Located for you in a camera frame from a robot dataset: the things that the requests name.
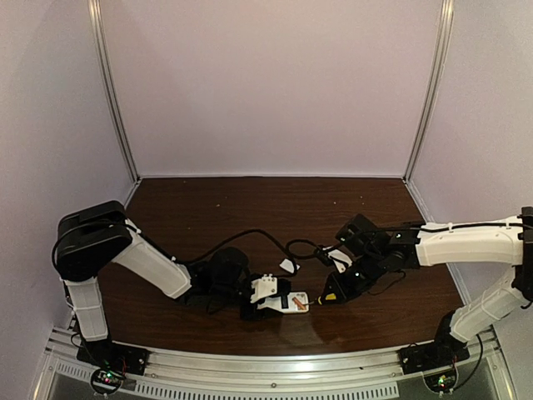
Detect white remote control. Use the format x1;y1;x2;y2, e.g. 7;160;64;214
278;292;310;314

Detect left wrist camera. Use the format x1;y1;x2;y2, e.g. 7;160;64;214
250;274;291;303

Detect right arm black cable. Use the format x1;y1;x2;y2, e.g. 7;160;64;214
286;224;533;268

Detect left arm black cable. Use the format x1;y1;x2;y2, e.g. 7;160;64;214
174;228;301;276

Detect aluminium frame post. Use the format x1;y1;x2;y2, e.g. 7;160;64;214
87;0;141;183
403;0;455;184

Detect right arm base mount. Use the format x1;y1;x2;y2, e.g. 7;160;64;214
398;342;470;395

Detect front aluminium rail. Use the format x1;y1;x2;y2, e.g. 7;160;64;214
29;327;518;399

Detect batteries in remote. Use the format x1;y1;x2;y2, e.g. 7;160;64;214
291;296;307;312

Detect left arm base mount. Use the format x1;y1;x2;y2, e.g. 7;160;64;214
77;340;149;397

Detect white battery cover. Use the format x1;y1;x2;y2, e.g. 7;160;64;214
279;258;300;274

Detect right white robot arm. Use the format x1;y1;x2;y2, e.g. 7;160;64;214
317;207;532;348

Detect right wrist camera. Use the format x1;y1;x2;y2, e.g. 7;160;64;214
314;247;352;273

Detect left aluminium frame post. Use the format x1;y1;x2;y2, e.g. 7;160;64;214
87;0;141;183

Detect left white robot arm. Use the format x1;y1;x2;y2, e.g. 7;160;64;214
52;201;289;343

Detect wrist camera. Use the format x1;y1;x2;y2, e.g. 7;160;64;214
250;274;291;303
314;247;352;273

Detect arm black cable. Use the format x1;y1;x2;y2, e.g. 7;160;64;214
174;228;301;276
286;224;533;268

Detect right aluminium frame post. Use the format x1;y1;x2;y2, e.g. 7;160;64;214
403;0;455;184

